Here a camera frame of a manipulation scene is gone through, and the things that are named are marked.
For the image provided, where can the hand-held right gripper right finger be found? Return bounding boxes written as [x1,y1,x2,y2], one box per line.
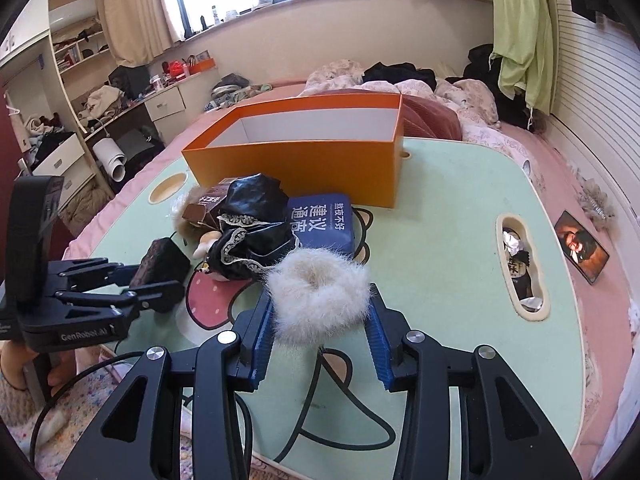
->
[367,285,583,480]

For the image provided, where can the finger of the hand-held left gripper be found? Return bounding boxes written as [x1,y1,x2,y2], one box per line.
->
[55,280,186,319]
[49,258,139,291]

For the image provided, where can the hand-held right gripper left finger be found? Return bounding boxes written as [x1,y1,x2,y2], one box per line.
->
[57,295,276,480]

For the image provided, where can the white fur scrunchie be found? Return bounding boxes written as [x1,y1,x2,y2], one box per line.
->
[265,249,373,346]

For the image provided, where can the brown snack packet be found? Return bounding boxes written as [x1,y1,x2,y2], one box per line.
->
[181,183,234,226]

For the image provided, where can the doll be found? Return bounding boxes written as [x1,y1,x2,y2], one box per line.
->
[170,174,302,282]

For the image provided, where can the blue tissue pack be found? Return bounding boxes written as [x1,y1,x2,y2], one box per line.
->
[287,193,357,256]

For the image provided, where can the orange cardboard box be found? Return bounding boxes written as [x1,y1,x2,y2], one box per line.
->
[181,92,405,209]

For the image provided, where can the green cartoon dinosaur desktop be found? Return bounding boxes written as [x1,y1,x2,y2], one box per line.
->
[87,137,601,463]

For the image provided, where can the person's left hand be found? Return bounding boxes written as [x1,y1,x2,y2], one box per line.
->
[0,342,31,392]

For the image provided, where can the white paper roll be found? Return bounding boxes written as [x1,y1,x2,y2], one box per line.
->
[92,137,129,182]

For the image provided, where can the black wrapper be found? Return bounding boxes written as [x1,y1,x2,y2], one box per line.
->
[505,252,534,299]

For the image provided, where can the white drawer cabinet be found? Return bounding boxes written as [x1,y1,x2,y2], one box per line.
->
[146,82,189,137]

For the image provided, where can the black bag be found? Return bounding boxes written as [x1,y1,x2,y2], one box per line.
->
[108,64,151,96]

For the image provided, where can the striped folded clothes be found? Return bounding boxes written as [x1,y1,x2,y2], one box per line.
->
[209,73,252,107]

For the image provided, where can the dark picture card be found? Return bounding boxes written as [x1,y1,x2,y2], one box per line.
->
[554,210,611,285]

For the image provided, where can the dusty pink pillow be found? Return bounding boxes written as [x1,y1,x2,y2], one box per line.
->
[401,94,462,141]

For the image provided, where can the grey fluffy hair claw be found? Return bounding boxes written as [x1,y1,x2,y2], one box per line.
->
[579,179,617,222]

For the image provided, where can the floral quilt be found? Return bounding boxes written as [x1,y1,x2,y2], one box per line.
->
[304,59,502,142]

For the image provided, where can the black clothes pile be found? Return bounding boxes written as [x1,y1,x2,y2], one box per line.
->
[446,44,532,126]
[362,62,437,94]

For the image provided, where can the white slatted radiator cover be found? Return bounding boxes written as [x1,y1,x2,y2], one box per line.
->
[545,10,640,203]

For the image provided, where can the light green hanging garment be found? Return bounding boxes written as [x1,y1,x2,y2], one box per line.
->
[491,0,557,117]

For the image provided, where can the black cable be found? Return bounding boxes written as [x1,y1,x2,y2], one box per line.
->
[27,350,146,466]

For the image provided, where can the white wall shelf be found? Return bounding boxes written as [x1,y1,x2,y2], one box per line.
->
[49,19,117,92]

